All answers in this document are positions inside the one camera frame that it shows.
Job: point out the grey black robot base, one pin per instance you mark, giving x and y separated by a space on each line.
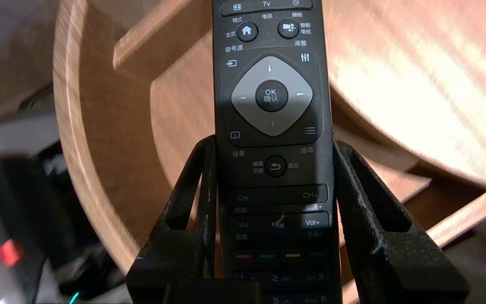
19 139

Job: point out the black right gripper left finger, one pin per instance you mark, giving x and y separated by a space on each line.
175 253

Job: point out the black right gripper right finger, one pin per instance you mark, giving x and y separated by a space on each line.
395 261

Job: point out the black TV remote control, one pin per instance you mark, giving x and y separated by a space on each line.
272 169

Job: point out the curved wooden nightstand drawer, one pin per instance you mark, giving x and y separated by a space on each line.
99 147

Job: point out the grey upholstered bed base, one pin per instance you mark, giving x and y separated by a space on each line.
479 270

